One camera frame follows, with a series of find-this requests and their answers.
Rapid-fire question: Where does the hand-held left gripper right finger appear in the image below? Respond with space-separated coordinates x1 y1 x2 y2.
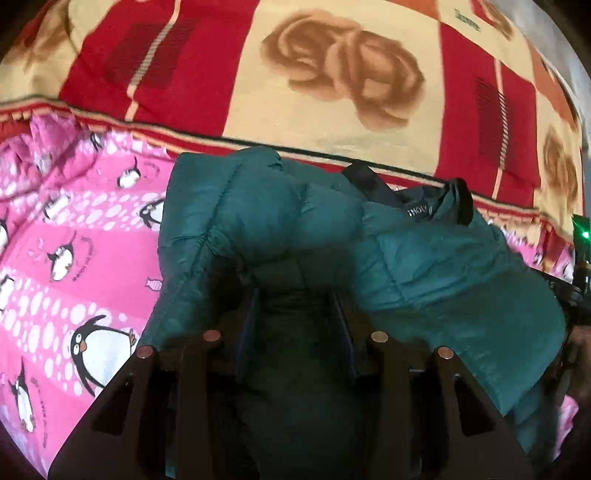
332 293 532 480

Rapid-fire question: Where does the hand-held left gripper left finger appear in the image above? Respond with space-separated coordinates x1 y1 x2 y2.
48 286 260 480

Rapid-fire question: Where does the green puffer jacket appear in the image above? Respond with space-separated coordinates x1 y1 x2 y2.
141 147 568 480

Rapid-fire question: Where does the person's right hand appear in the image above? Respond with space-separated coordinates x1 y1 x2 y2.
564 323 591 404

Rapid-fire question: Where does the pink penguin bed sheet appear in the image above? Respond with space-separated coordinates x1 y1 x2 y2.
0 113 580 478

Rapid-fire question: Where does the red checked rose blanket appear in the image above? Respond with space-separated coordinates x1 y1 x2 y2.
0 0 589 243

